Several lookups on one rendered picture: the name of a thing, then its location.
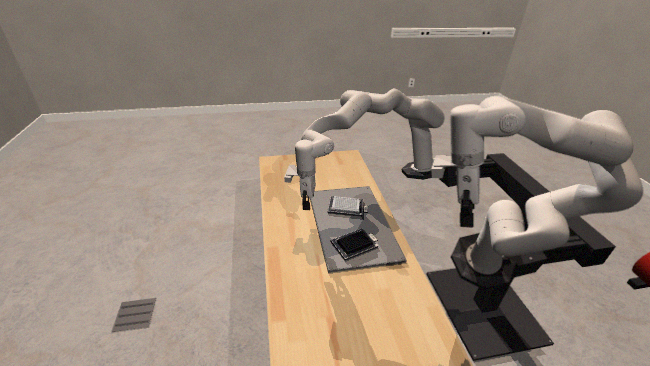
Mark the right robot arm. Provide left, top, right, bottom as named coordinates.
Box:
left=284, top=89, right=444, bottom=183

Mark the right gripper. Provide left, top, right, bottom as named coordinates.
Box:
left=299, top=172, right=316, bottom=210

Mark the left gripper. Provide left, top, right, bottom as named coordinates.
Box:
left=456, top=161, right=484, bottom=228

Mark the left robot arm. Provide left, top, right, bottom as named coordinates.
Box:
left=431, top=96, right=643, bottom=274

